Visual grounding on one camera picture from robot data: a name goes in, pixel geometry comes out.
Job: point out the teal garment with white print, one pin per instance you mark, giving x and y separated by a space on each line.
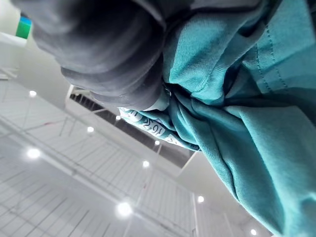
247 148

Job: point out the right robot hand black cloth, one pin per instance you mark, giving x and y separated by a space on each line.
98 49

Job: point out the green and blue box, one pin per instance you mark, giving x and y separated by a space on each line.
24 29

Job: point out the long dark ceiling vent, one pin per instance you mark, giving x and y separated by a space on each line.
138 128

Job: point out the white cabinet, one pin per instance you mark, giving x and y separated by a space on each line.
10 51

